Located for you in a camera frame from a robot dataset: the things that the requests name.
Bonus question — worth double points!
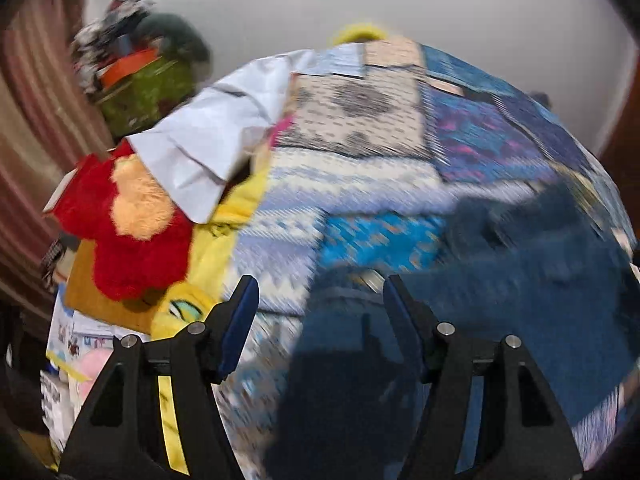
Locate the pile of mixed clothes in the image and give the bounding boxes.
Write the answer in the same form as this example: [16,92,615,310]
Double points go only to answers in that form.
[70,0,156,91]

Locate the black white striped cloth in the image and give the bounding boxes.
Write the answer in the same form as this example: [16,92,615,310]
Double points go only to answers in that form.
[42,240,66,281]

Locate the blue patchwork quilt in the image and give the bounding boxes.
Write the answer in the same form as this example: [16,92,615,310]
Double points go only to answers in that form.
[220,35,638,480]

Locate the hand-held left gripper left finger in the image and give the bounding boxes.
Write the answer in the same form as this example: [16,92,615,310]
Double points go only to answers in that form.
[59,275,261,480]

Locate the orange box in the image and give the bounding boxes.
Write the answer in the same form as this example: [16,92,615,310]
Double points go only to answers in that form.
[97,47,161,86]

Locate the brown flat box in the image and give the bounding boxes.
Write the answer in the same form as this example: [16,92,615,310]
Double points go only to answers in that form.
[62,237,166,333]

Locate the red plush toy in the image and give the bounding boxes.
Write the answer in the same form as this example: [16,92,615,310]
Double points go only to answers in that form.
[52,140,196,301]

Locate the pile of picture books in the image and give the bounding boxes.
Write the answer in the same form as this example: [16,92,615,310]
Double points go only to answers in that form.
[47,290,151,376]

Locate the pink plush toy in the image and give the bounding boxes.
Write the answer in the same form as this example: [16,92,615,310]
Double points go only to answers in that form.
[65,347,116,396]

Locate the yellow fuzzy pillow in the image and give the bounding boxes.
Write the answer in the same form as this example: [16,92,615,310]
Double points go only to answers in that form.
[330,22,391,46]

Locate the striped brown curtain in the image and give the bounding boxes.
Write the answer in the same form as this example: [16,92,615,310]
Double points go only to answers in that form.
[0,0,116,321]

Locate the green patterned box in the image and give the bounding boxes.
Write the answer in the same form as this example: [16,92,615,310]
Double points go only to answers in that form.
[95,57,201,136]

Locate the blue denim jacket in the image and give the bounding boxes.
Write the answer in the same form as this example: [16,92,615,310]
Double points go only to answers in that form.
[262,182,640,480]

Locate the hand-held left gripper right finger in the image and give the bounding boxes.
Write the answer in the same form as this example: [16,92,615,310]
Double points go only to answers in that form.
[382,275,585,480]

